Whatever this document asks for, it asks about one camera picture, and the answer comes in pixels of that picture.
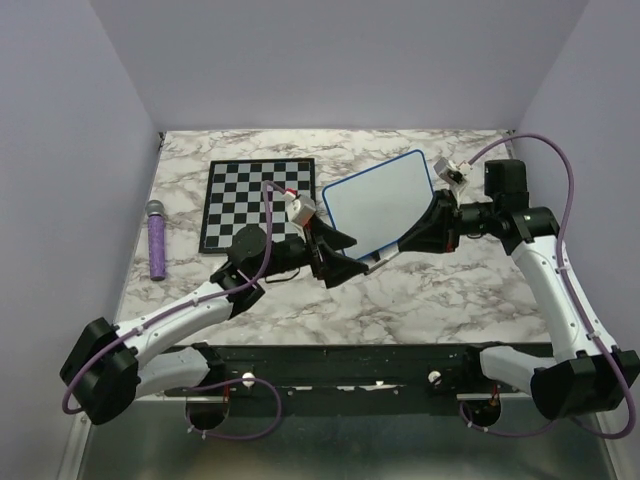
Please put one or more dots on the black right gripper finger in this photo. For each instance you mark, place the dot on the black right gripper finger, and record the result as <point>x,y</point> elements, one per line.
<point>427,235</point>
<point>436,218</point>

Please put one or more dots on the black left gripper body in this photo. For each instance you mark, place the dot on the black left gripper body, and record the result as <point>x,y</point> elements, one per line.
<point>314,256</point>

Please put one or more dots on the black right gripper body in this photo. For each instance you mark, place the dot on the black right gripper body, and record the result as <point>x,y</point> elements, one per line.
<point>456,211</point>

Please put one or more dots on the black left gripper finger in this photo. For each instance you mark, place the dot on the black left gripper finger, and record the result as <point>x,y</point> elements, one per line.
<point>331,241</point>
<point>337,269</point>

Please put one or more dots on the white blue whiteboard marker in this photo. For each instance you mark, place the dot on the white blue whiteboard marker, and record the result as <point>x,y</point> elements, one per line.
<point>382,262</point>

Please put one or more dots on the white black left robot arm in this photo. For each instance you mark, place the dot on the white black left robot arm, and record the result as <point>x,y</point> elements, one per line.
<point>111,365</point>

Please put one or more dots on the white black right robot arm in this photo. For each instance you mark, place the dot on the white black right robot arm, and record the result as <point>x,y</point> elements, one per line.
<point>587,372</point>

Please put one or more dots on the blue framed whiteboard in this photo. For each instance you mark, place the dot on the blue framed whiteboard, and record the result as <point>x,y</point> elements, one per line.
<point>378,205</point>

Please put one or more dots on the black white chessboard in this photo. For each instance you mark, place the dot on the black white chessboard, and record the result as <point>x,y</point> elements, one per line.
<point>234,198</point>

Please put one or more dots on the purple toy microphone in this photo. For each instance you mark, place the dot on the purple toy microphone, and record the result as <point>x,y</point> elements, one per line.
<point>156,239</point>

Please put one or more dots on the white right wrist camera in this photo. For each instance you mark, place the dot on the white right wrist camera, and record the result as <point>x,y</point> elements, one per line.
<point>455,175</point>

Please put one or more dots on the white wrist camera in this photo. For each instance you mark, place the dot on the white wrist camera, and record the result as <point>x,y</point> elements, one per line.
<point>455,175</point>
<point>299,208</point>

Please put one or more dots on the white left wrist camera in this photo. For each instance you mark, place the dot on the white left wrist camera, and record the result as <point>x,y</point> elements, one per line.
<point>299,208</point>

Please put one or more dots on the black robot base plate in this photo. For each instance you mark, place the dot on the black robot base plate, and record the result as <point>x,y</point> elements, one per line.
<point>341,380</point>

